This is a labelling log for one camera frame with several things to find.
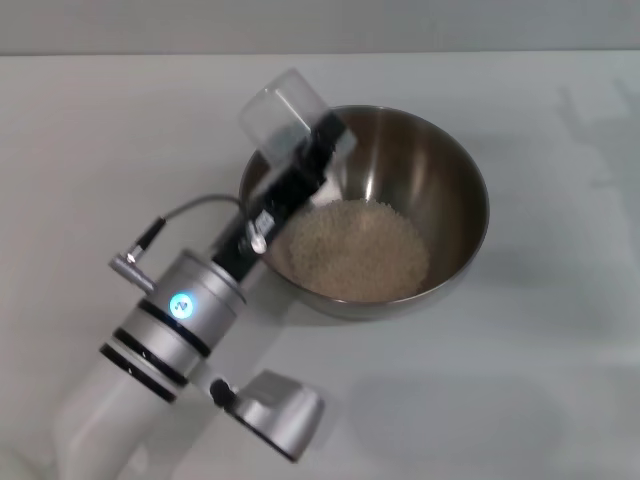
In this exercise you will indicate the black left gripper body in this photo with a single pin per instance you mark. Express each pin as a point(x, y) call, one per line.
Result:
point(280, 205)

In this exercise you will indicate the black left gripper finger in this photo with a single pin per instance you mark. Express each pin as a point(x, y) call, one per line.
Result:
point(327, 135)

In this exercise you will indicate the clear plastic measuring cup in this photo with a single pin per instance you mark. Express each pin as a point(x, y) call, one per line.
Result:
point(280, 105)

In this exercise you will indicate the white rice grains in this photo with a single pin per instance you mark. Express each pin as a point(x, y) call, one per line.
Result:
point(360, 250)

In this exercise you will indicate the stainless steel mixing bowl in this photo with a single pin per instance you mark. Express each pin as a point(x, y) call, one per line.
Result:
point(425, 200)

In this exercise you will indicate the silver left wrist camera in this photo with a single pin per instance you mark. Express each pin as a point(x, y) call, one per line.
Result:
point(280, 415)

